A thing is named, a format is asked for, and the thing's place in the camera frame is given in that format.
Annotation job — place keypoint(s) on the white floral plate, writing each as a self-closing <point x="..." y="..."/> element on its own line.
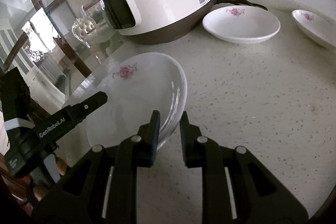
<point x="135" y="88"/>
<point x="241" y="24"/>
<point x="316" y="28"/>

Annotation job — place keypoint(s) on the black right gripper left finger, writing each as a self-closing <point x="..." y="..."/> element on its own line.
<point x="139" y="150"/>

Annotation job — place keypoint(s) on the wooden framed glass door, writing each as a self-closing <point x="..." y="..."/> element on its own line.
<point x="55" y="44"/>

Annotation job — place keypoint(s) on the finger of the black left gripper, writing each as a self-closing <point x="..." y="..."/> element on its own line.
<point x="63" y="121"/>

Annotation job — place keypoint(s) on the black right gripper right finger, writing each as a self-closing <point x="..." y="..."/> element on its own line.
<point x="226" y="182"/>

